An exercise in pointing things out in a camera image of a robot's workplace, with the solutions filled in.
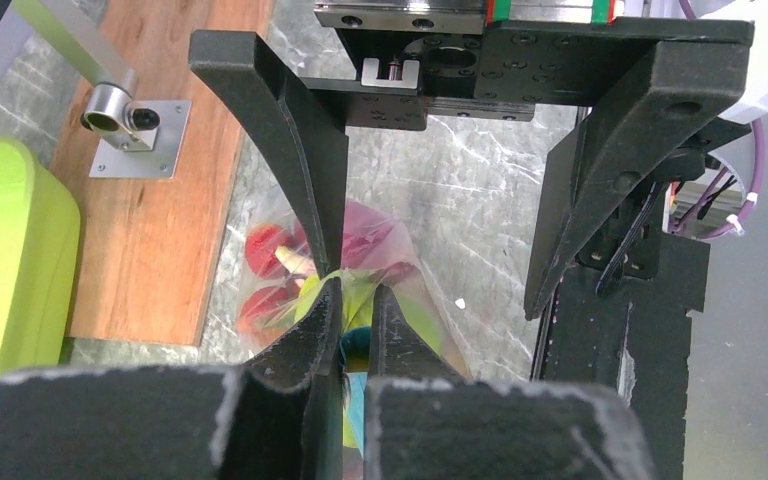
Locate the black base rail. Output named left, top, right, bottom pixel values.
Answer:
left=530, top=119, right=753, bottom=480

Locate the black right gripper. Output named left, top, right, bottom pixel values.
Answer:
left=307, top=1, right=753, bottom=319

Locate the clear zip top bag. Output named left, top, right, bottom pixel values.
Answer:
left=236, top=192, right=470, bottom=450

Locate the metal stand base plate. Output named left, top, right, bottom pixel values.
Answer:
left=89, top=100, right=192, bottom=180

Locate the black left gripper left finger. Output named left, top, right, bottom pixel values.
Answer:
left=0, top=278, right=342, bottom=479

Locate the lime green plastic tub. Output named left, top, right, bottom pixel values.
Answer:
left=0, top=136, right=81, bottom=375

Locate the red fake apple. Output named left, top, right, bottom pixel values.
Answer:
left=236, top=224, right=300, bottom=344

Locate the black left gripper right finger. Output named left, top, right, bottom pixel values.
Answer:
left=363, top=286, right=656, bottom=479

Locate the metal stand post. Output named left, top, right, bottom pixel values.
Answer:
left=11, top=0, right=160, bottom=136

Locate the wooden board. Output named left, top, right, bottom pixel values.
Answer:
left=50, top=1, right=273, bottom=346

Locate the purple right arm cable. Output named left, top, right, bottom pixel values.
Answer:
left=668, top=0, right=768, bottom=241

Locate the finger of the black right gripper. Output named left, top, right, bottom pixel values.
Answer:
left=189, top=30, right=349, bottom=277

